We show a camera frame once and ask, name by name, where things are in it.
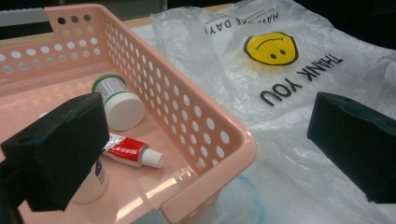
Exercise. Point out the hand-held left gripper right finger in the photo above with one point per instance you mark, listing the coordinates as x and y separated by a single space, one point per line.
355 146

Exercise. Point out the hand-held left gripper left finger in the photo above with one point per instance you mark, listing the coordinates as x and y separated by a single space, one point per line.
56 155

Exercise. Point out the small white dropper bottle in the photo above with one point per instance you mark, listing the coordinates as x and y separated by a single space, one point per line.
93 186

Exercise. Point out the red and white toothpaste tube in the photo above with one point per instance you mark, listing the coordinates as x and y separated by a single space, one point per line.
127 150

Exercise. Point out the white jar with green label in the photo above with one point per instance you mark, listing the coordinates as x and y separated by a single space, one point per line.
124 112

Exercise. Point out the white smiley plastic bag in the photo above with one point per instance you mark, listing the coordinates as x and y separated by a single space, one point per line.
233 81

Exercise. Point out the pink perforated plastic basket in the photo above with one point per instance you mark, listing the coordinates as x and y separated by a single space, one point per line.
218 174

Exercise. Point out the white board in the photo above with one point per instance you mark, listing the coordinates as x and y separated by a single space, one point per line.
143 34

